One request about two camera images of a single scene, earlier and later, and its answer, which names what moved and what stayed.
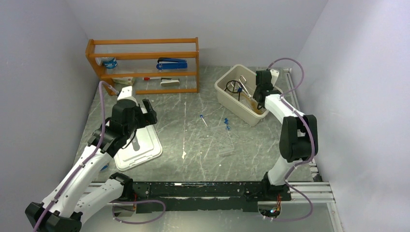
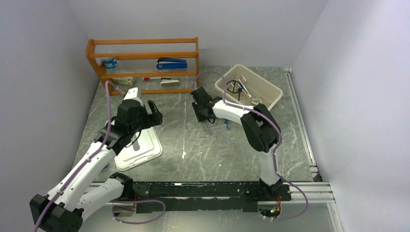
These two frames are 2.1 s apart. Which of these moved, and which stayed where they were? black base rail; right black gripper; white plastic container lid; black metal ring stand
Moved: right black gripper
Stayed: black metal ring stand; black base rail; white plastic container lid
